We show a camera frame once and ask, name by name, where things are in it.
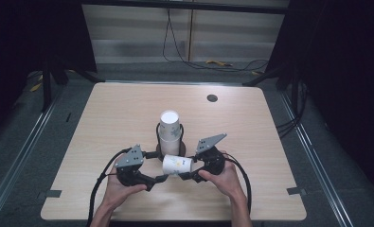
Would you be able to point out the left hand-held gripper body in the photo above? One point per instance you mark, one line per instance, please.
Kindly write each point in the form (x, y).
(129, 160)

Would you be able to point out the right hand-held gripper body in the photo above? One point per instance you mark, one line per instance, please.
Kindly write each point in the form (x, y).
(213, 160)

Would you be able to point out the white printed paper cup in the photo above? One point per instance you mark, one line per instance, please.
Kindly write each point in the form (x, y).
(169, 146)
(176, 164)
(169, 124)

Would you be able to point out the person's right hand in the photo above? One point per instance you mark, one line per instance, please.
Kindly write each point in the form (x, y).
(230, 183)

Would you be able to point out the person's left hand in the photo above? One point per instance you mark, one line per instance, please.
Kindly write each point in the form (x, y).
(118, 192)

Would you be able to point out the dark round table grommet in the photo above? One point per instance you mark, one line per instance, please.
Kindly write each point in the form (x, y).
(212, 98)

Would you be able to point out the grey tape strip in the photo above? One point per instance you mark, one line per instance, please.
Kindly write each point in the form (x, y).
(296, 191)
(51, 193)

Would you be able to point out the black metal stand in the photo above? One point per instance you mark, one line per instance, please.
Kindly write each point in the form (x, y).
(46, 91)
(263, 77)

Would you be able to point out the yellow scrap on floor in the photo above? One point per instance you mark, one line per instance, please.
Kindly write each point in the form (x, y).
(217, 63)

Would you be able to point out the yellow tape piece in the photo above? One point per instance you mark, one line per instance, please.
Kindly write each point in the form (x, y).
(35, 87)

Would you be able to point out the black overhead beam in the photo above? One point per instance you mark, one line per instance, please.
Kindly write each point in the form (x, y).
(206, 6)

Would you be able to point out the black curtain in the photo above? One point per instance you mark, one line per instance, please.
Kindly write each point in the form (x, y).
(339, 63)
(23, 38)

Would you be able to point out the metal floor rail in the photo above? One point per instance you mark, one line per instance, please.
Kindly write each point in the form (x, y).
(314, 154)
(23, 148)

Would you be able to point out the thin vertical wall pole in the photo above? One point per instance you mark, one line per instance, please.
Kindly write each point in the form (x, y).
(191, 34)

